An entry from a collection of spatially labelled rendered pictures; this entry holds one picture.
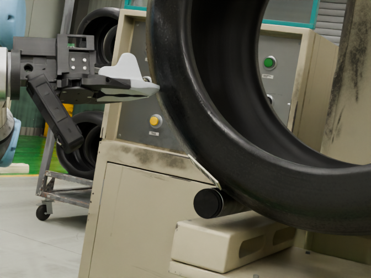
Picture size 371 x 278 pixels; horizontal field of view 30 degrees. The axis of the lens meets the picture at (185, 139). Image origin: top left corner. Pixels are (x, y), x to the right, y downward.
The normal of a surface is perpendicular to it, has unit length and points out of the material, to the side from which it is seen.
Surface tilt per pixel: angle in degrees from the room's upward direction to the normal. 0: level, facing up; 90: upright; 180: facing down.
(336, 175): 100
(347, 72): 90
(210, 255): 90
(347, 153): 90
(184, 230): 90
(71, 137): 73
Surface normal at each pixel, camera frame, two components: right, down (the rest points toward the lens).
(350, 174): -0.40, 0.16
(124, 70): 0.30, -0.25
